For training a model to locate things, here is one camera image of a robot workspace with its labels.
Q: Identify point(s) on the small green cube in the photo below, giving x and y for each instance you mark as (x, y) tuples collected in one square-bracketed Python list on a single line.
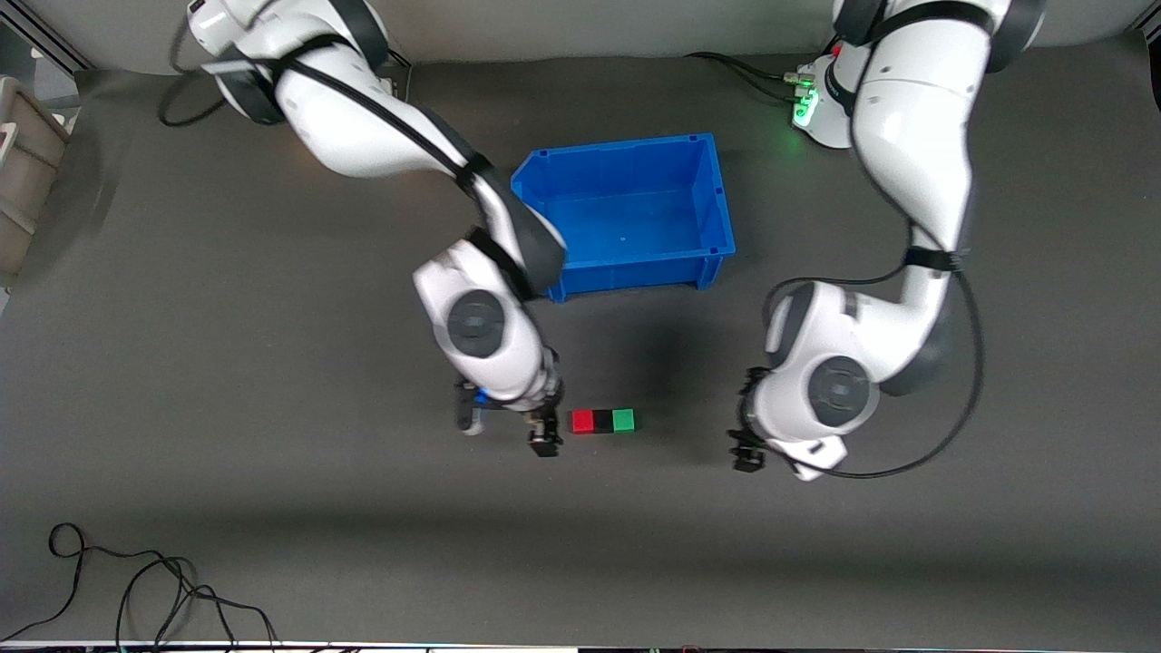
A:
[(623, 420)]

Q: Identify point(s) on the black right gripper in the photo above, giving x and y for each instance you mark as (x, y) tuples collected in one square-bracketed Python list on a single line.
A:
[(544, 426)]

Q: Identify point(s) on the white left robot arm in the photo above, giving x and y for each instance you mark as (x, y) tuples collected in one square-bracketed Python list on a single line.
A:
[(916, 136)]

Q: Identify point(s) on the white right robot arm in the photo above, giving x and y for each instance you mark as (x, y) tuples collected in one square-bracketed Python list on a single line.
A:
[(363, 118)]

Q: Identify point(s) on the beige plastic box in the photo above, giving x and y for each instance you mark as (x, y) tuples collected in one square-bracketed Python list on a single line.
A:
[(27, 181)]

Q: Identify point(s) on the small black cube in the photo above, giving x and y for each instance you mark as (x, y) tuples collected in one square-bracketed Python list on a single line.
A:
[(603, 421)]

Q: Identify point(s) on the blue plastic storage bin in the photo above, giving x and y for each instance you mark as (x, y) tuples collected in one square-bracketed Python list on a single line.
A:
[(635, 218)]

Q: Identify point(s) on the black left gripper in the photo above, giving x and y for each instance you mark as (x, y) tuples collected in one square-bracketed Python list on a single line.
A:
[(747, 442)]

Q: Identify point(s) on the dark metal frame rail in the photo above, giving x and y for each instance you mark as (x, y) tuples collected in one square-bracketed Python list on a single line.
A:
[(45, 41), (1147, 32)]

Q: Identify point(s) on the small red cube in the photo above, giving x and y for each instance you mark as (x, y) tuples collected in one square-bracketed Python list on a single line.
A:
[(582, 421)]

